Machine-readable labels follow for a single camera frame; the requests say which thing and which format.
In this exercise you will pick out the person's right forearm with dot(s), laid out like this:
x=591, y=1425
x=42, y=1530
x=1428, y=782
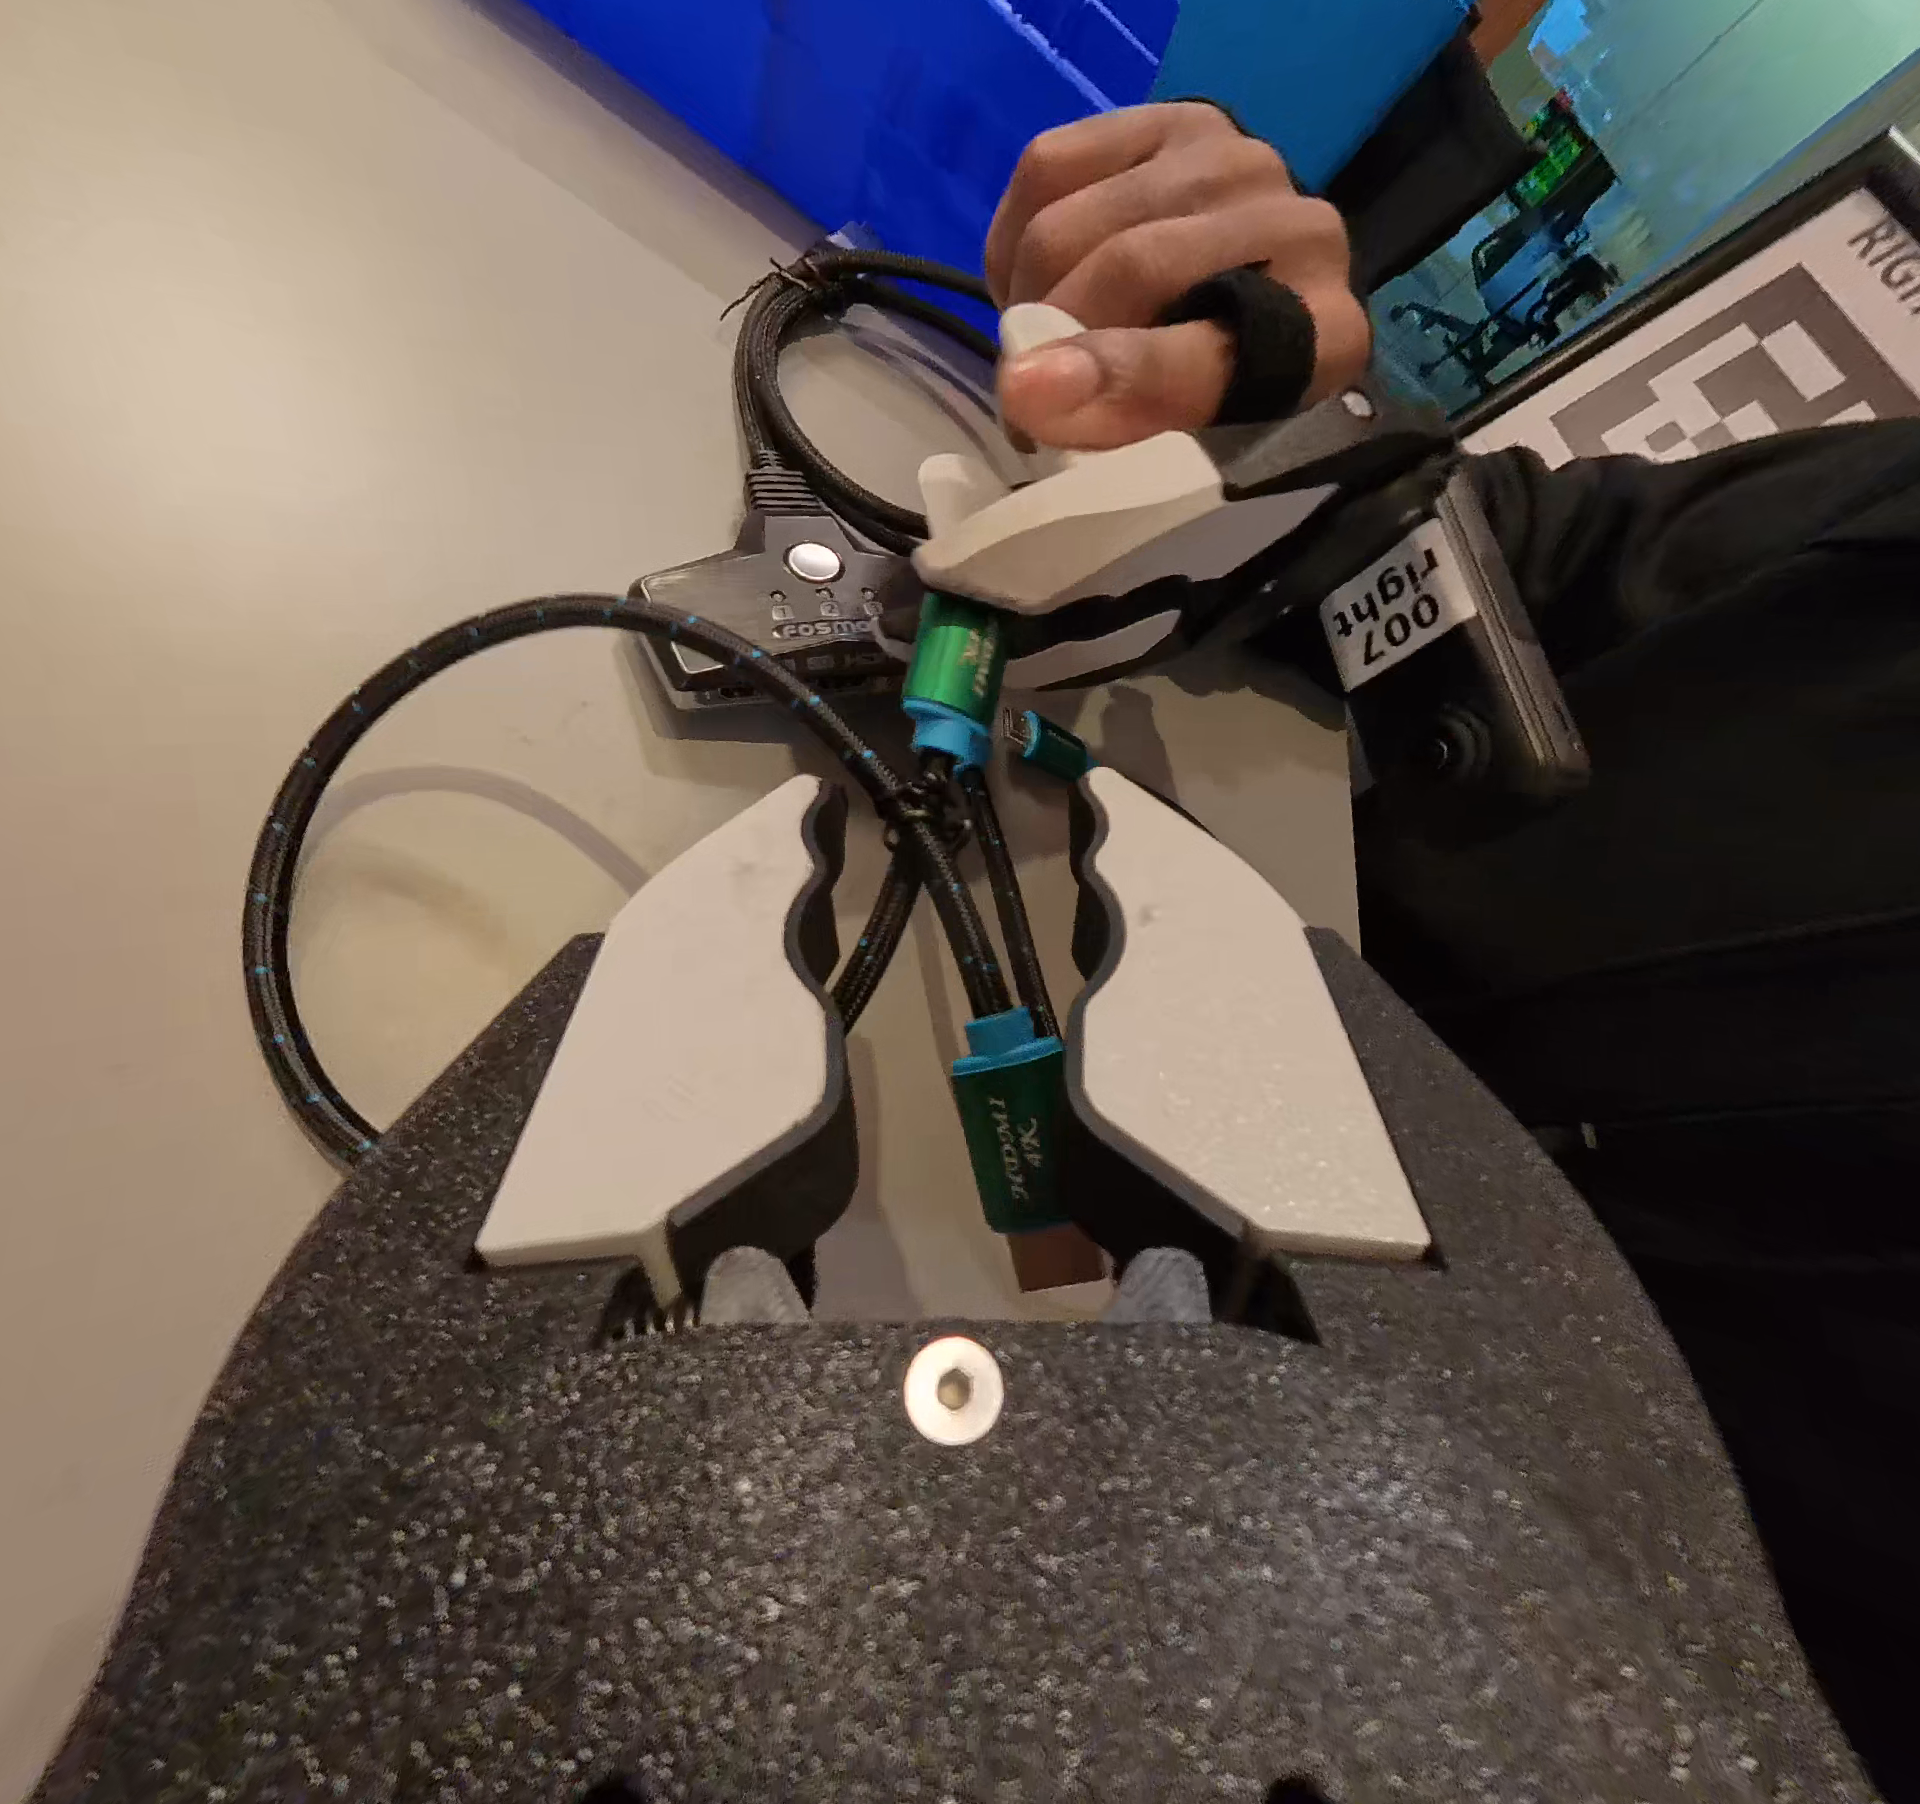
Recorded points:
x=1725, y=604

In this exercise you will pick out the blue plastic crate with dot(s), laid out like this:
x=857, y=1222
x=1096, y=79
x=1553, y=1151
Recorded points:
x=675, y=20

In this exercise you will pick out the person's right hand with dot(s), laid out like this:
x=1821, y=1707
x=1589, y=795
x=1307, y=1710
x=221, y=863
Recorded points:
x=1155, y=214

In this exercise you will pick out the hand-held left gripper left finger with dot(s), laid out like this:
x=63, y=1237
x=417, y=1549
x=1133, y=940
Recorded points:
x=675, y=1054

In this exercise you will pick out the black switch hub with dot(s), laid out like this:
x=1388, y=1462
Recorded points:
x=774, y=545

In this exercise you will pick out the dark cloth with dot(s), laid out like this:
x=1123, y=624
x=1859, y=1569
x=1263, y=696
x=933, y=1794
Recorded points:
x=1426, y=170

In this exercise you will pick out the black and white marker board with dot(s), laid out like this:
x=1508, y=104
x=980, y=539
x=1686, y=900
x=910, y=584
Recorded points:
x=1770, y=379

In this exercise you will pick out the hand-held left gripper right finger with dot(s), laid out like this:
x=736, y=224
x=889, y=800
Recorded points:
x=1245, y=1070

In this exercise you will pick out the black office chair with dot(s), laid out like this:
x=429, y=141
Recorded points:
x=1515, y=305

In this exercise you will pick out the green glowing screen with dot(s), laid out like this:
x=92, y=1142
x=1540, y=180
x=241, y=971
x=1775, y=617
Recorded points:
x=1553, y=170

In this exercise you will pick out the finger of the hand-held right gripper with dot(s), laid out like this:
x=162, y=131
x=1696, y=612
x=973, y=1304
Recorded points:
x=1050, y=529
x=1096, y=649

